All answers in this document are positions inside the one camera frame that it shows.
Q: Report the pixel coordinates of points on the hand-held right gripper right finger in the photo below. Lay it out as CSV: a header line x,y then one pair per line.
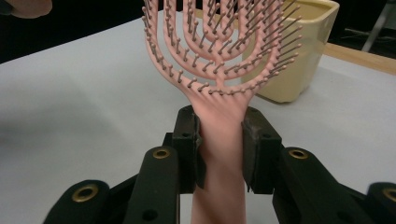
x,y
261,149

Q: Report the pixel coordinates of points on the yellow square cup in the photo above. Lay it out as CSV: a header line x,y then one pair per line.
x,y
299,71

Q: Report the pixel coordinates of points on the pink hairbrush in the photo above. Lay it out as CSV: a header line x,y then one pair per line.
x,y
221,124

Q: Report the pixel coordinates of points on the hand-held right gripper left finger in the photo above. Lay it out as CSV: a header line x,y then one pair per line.
x,y
186,149

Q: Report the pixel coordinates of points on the white metal stand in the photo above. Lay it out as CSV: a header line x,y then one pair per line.
x,y
378,25

